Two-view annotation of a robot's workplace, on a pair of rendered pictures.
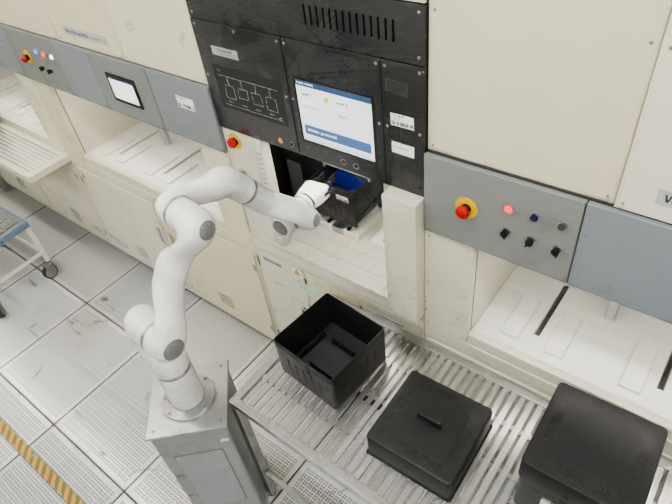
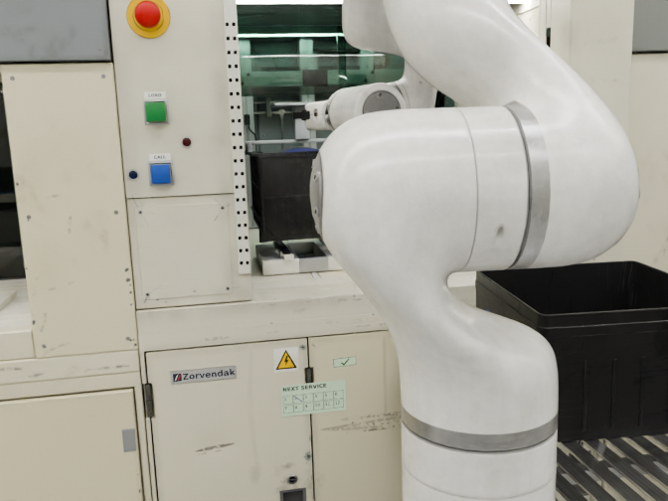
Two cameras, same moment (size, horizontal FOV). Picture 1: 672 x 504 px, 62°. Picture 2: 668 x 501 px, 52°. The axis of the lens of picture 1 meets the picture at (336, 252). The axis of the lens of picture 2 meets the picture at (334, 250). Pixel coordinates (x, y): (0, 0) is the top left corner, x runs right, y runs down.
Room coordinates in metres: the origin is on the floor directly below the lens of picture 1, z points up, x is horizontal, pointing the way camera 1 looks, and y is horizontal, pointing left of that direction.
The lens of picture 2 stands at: (0.95, 1.06, 1.18)
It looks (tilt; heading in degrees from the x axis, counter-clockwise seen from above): 11 degrees down; 307
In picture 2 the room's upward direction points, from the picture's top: 2 degrees counter-clockwise
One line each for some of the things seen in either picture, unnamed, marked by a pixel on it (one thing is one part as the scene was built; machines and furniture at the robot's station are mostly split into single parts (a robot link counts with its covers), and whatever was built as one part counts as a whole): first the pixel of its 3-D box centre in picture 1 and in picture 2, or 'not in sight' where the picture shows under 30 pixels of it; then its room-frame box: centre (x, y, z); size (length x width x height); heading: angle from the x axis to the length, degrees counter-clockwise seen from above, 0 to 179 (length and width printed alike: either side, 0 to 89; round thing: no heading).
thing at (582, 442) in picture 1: (585, 467); not in sight; (0.66, -0.59, 0.89); 0.29 x 0.29 x 0.25; 49
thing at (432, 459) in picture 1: (429, 428); not in sight; (0.87, -0.21, 0.83); 0.29 x 0.29 x 0.13; 49
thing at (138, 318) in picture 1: (155, 339); (435, 269); (1.18, 0.61, 1.07); 0.19 x 0.12 x 0.24; 41
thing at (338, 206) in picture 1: (348, 184); (303, 177); (1.88, -0.09, 1.06); 0.24 x 0.20 x 0.32; 47
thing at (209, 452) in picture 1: (215, 449); not in sight; (1.16, 0.59, 0.38); 0.28 x 0.28 x 0.76; 2
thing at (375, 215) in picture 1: (351, 215); (306, 252); (1.88, -0.09, 0.89); 0.22 x 0.21 x 0.04; 137
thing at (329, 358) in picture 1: (331, 348); (592, 340); (1.22, 0.06, 0.85); 0.28 x 0.28 x 0.17; 42
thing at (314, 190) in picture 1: (311, 194); (338, 113); (1.67, 0.06, 1.19); 0.11 x 0.10 x 0.07; 144
